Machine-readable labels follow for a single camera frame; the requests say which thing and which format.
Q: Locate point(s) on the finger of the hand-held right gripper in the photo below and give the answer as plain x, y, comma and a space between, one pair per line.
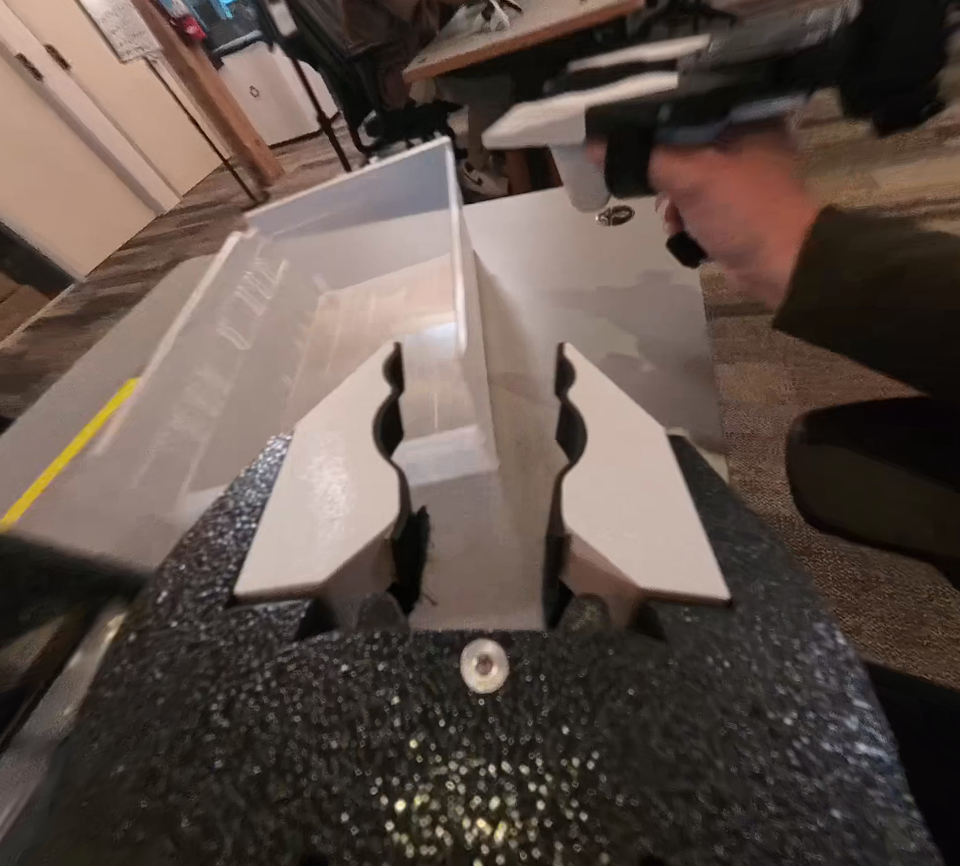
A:
585, 108
637, 54

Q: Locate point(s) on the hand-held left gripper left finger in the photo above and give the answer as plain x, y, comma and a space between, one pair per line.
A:
322, 498

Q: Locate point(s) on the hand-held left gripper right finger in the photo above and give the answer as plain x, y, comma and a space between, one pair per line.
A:
637, 506

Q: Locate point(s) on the large clear plastic bin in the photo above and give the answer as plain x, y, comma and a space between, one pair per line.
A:
337, 266

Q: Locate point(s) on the person's right forearm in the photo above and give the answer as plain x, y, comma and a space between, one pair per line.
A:
885, 296

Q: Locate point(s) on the person's right hand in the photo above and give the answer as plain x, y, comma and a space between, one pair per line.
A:
735, 206

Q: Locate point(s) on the round desk grommet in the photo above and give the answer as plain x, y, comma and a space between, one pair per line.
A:
615, 215

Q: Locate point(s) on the person's own leg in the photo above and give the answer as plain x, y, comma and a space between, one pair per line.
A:
885, 491

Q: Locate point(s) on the yellow tape strip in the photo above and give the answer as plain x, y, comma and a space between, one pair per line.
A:
75, 450

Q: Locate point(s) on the black office chair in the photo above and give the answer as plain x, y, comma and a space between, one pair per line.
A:
330, 41

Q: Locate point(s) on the white recycling bin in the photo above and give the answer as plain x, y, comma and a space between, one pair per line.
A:
270, 93

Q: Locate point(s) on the white double doors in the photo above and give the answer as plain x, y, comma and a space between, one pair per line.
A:
75, 131

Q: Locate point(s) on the white notice sheet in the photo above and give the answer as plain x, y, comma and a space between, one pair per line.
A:
116, 18

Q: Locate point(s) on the wooden post with red signs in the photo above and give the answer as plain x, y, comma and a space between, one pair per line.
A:
202, 97

